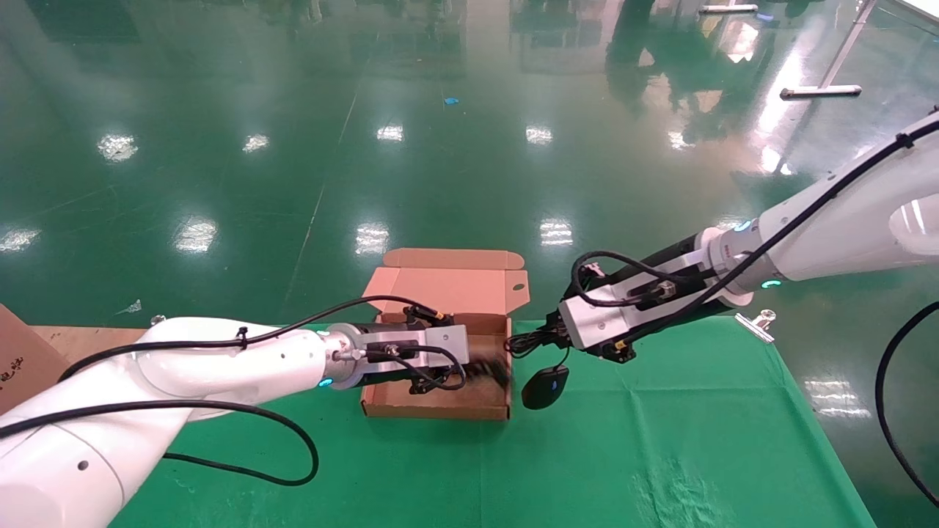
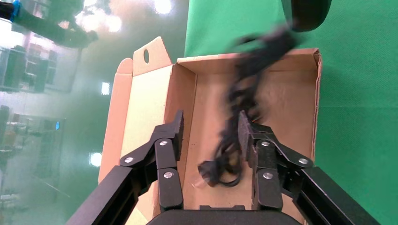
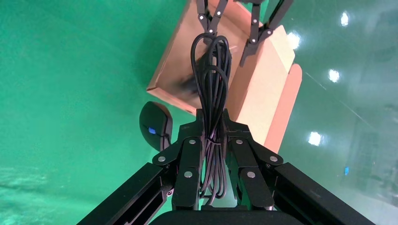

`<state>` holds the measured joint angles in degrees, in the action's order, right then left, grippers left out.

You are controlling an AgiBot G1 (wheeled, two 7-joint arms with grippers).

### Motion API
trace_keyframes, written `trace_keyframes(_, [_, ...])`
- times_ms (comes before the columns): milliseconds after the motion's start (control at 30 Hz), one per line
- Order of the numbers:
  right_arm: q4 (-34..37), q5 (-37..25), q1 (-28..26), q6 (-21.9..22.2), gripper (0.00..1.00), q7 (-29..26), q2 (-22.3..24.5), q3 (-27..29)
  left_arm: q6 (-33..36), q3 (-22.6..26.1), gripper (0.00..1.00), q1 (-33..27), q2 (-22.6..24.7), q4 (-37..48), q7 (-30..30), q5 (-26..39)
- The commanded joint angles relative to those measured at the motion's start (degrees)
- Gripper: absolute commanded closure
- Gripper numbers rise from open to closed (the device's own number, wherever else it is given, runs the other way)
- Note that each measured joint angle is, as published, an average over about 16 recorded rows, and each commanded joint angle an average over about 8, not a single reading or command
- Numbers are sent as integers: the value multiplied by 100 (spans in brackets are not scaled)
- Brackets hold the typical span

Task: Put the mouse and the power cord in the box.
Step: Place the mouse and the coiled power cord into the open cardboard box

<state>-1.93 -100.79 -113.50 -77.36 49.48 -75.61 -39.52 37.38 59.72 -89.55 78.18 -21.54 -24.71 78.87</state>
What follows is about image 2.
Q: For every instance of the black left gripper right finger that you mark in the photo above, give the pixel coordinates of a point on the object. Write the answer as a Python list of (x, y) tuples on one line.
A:
[(267, 186)]

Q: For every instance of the open shallow cardboard box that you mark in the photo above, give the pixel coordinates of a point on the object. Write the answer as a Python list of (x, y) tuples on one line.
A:
[(289, 108)]

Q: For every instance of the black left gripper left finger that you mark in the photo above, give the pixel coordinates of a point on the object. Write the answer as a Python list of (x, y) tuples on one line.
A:
[(168, 180)]

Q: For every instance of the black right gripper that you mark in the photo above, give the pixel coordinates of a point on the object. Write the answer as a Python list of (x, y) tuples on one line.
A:
[(306, 14)]

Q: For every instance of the green table cloth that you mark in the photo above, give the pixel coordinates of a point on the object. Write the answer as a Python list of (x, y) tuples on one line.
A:
[(357, 108)]

